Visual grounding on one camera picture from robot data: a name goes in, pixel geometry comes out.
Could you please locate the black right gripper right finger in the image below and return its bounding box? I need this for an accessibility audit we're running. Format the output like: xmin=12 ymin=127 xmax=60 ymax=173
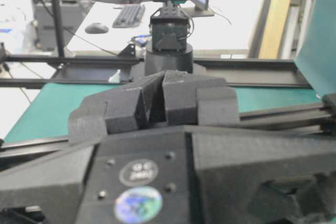
xmin=150 ymin=70 xmax=239 ymax=127

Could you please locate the black vertical pole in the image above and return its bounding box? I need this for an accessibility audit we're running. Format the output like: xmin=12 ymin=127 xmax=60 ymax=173
xmin=51 ymin=0 xmax=65 ymax=58

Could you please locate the green table cloth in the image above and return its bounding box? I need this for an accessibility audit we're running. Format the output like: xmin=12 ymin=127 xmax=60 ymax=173
xmin=0 ymin=0 xmax=336 ymax=143

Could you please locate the black keyboard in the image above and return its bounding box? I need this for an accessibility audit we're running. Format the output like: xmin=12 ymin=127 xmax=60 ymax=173
xmin=112 ymin=4 xmax=145 ymax=28

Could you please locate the black table frame rail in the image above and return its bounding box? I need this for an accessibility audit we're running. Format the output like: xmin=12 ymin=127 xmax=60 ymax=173
xmin=0 ymin=54 xmax=336 ymax=167

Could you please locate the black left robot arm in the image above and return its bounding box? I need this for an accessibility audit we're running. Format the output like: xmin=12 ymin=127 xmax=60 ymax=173
xmin=130 ymin=0 xmax=206 ymax=80

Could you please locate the black computer mouse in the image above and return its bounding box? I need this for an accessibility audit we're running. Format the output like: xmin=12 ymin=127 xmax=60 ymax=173
xmin=85 ymin=23 xmax=109 ymax=34

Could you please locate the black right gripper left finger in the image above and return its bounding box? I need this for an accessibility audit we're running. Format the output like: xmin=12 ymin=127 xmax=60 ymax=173
xmin=68 ymin=73 xmax=165 ymax=145

